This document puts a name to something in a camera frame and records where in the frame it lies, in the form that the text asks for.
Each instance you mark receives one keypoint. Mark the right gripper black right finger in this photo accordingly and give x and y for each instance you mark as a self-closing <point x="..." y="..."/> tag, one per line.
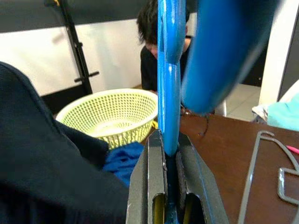
<point x="201" y="191"/>

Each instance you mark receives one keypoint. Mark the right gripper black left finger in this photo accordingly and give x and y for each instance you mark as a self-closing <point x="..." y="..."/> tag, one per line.
<point x="144" y="186"/>

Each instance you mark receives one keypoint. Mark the blue plastic hanger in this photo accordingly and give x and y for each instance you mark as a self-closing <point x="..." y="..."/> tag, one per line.
<point x="168" y="93"/>

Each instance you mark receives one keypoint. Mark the dark navy garment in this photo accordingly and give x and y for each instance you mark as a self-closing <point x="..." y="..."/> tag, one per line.
<point x="46" y="163"/>

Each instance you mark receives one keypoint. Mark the blue garment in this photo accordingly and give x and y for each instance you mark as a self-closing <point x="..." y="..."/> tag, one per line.
<point x="123" y="161"/>

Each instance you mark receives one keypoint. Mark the pale green laundry basket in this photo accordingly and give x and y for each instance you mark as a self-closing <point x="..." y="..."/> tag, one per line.
<point x="105" y="105"/>

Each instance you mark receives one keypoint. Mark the pink pen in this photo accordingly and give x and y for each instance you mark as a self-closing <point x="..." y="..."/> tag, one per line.
<point x="293" y="149"/>

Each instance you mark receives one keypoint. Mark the teal cloth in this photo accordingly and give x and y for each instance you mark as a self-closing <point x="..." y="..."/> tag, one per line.
<point x="285" y="114"/>

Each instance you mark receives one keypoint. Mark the person in black shirt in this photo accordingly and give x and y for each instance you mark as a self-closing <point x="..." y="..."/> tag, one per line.
<point x="149" y="67"/>

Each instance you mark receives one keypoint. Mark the black metal stand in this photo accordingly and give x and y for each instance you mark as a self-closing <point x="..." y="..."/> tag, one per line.
<point x="79" y="58"/>

